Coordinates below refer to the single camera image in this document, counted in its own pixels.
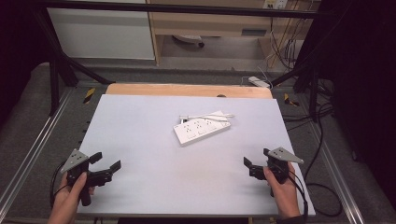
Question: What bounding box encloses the white cabinet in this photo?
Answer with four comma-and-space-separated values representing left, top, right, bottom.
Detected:
46, 7, 156, 61

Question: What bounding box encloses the yellow black tape marker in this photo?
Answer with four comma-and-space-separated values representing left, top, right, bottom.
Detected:
283, 92, 301, 107
82, 87, 96, 105

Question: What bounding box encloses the hanging cable bundle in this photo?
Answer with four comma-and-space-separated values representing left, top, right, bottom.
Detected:
268, 8, 302, 70

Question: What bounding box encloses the person's right hand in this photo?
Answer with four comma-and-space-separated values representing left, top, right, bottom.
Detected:
262, 161, 302, 219

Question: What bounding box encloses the wooden desk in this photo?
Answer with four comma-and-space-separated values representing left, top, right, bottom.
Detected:
146, 0, 321, 67

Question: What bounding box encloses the white charging cable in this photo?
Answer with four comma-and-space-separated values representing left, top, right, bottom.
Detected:
178, 113, 235, 123

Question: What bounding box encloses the white table board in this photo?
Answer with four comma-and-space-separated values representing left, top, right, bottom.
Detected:
77, 93, 317, 217

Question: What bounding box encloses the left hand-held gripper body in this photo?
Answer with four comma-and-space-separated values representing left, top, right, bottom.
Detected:
60, 148, 98, 207

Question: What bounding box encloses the wooden table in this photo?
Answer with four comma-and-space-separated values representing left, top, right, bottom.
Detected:
105, 82, 274, 100

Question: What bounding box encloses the white wall socket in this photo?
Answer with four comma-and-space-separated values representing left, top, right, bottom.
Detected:
262, 0, 289, 10

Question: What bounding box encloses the white device with caster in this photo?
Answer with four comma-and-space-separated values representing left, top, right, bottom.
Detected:
172, 34, 205, 49

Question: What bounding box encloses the aluminium floor rail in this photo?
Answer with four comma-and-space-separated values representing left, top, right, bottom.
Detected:
306, 120, 366, 224
0, 88, 77, 216

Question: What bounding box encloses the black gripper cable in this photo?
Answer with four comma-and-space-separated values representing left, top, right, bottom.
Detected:
279, 164, 310, 223
49, 161, 69, 209

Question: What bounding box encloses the black floor cable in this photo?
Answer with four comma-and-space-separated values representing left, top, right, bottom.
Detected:
281, 77, 344, 218

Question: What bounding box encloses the person's left hand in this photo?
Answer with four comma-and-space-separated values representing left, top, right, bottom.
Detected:
49, 172, 96, 219

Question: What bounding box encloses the black metal frame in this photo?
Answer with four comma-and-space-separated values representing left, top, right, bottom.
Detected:
31, 0, 332, 123

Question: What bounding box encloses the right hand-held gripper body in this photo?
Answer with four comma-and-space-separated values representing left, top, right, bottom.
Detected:
262, 147, 305, 198

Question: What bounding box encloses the white floor power strip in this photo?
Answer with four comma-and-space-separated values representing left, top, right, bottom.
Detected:
247, 76, 272, 90

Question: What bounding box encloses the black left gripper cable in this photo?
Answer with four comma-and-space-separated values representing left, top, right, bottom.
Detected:
49, 161, 69, 209

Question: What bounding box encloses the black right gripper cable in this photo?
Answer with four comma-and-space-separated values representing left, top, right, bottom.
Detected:
279, 164, 310, 223

